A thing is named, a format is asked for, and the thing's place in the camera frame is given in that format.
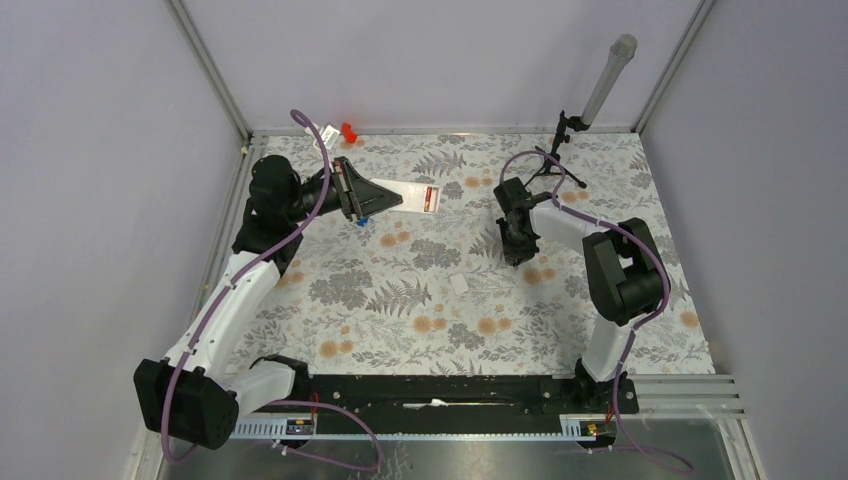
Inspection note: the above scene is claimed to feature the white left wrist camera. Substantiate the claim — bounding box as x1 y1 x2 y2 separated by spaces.
320 124 341 149

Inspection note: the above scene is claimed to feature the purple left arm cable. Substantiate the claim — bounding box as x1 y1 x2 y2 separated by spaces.
161 109 384 474

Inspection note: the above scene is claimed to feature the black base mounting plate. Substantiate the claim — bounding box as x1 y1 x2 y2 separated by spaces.
300 374 640 421

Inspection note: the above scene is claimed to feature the floral patterned table mat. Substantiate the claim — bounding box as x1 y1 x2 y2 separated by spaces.
227 134 714 375

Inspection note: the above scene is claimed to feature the small red plastic block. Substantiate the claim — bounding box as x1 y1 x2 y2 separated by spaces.
340 122 358 144

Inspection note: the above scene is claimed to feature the white battery cover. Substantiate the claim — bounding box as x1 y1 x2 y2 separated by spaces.
449 273 470 295

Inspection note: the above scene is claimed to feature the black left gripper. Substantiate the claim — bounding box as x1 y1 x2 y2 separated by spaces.
285 156 402 223

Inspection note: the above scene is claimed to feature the grey metal pole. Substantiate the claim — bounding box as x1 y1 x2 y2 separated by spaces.
579 33 638 129

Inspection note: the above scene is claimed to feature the black mini tripod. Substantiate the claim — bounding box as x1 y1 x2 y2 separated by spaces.
520 109 591 192

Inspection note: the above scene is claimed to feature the white slotted cable duct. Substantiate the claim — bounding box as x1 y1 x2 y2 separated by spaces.
204 412 618 449

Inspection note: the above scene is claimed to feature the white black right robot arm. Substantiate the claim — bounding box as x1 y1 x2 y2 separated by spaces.
494 178 670 412

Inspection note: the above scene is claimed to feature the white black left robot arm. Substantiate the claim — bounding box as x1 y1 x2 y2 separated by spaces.
133 155 403 450

